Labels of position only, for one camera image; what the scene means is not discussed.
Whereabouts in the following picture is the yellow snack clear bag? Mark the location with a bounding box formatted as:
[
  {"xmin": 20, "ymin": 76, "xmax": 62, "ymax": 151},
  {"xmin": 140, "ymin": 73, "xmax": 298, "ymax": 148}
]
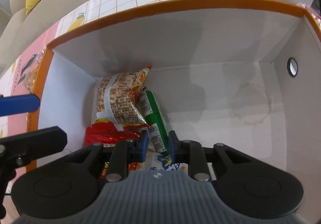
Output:
[{"xmin": 24, "ymin": 49, "xmax": 45, "ymax": 93}]

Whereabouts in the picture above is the red snack packet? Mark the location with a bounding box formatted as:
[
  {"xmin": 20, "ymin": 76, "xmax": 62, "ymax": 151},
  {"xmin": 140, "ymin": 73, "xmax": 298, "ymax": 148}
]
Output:
[{"xmin": 84, "ymin": 123, "xmax": 148, "ymax": 183}]

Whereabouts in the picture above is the yellow chips white bag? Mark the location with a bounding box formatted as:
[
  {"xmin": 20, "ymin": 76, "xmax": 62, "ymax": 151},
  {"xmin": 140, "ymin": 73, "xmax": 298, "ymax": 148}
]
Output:
[{"xmin": 142, "ymin": 151, "xmax": 188, "ymax": 172}]

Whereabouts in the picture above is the peanut snack bag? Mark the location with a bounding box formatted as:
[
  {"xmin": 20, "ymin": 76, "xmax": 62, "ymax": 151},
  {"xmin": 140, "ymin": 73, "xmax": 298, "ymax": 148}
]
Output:
[{"xmin": 95, "ymin": 67, "xmax": 151, "ymax": 131}]

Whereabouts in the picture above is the green snack tube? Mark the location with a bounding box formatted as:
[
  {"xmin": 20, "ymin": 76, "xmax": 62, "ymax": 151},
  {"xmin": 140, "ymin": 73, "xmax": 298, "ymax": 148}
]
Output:
[{"xmin": 139, "ymin": 89, "xmax": 169, "ymax": 155}]

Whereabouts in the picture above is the orange cardboard box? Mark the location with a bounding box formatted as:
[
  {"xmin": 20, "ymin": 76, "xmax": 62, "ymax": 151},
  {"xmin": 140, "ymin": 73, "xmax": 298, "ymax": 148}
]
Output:
[{"xmin": 35, "ymin": 0, "xmax": 320, "ymax": 223}]

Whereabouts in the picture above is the pink trash bin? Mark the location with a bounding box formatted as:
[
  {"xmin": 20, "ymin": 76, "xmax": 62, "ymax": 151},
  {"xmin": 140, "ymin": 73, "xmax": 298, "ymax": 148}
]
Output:
[{"xmin": 296, "ymin": 3, "xmax": 320, "ymax": 34}]

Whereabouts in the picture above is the pink white checked tablecloth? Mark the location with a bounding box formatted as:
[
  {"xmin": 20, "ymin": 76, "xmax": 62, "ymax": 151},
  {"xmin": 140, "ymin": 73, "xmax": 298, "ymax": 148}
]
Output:
[{"xmin": 0, "ymin": 0, "xmax": 244, "ymax": 187}]

